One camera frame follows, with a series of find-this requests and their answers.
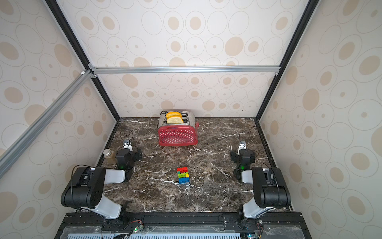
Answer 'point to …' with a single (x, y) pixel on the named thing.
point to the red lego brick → (183, 170)
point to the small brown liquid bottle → (110, 160)
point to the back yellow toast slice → (173, 114)
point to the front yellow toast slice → (174, 119)
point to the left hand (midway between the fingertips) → (133, 146)
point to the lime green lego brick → (182, 175)
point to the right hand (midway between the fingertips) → (242, 150)
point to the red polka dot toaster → (177, 134)
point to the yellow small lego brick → (187, 175)
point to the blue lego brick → (184, 180)
